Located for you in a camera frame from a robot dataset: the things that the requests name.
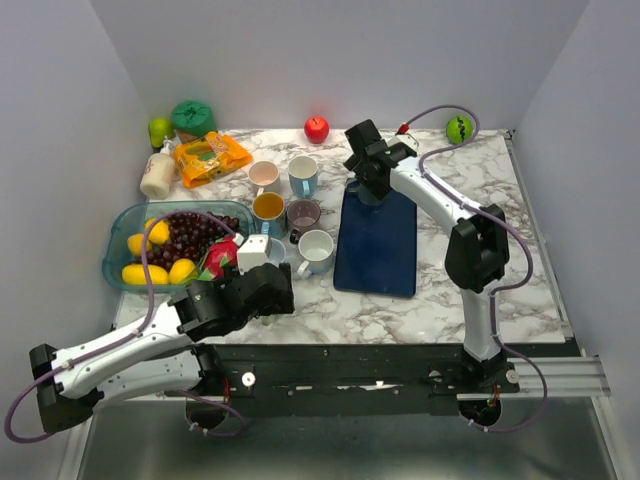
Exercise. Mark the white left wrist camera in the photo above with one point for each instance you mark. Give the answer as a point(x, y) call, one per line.
point(253, 252)

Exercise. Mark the cream lotion bottle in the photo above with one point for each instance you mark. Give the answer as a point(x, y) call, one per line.
point(159, 172)

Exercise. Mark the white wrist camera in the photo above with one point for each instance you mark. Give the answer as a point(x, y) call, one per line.
point(253, 252)
point(405, 137)

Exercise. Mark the orange snack bag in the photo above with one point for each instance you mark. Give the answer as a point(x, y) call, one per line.
point(201, 161)

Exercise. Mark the red apple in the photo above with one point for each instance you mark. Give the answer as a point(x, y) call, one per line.
point(316, 129)

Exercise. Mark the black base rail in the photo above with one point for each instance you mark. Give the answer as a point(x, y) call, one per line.
point(330, 380)

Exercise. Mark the green wrapped cup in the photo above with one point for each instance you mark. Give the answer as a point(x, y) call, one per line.
point(192, 120)

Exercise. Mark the green pear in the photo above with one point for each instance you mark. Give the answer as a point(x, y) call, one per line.
point(159, 129)

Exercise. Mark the light blue hexagonal mug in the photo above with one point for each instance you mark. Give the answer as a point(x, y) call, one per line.
point(303, 176)

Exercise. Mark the clear blue plastic bowl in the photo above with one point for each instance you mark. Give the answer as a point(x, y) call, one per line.
point(132, 220)

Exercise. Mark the purple mug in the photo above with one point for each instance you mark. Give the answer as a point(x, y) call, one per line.
point(303, 215)

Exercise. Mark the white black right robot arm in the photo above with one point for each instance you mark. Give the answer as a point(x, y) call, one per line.
point(477, 251)

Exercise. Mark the blue mug white base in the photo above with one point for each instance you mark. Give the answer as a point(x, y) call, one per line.
point(316, 250)

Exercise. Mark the pink mug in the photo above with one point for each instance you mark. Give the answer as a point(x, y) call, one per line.
point(264, 177)

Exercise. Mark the green watermelon ball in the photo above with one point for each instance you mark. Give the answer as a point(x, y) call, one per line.
point(459, 129)

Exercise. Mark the dark grey-blue mug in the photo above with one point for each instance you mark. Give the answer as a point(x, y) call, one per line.
point(354, 187)

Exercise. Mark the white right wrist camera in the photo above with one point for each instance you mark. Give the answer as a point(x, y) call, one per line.
point(405, 137)

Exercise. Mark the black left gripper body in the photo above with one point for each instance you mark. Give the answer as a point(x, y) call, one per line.
point(284, 304)

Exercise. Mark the blue butterfly mug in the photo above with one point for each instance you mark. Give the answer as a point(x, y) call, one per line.
point(269, 210)

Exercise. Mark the dark blue tray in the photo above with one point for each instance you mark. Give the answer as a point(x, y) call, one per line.
point(376, 249)

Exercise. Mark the red dragon fruit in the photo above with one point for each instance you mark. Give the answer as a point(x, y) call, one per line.
point(220, 260)

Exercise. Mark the dark purple grapes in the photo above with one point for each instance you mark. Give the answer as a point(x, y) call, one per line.
point(191, 235)

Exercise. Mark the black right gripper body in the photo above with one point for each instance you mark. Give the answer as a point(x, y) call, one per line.
point(375, 186)

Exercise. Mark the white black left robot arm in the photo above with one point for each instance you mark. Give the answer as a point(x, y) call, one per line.
point(159, 352)

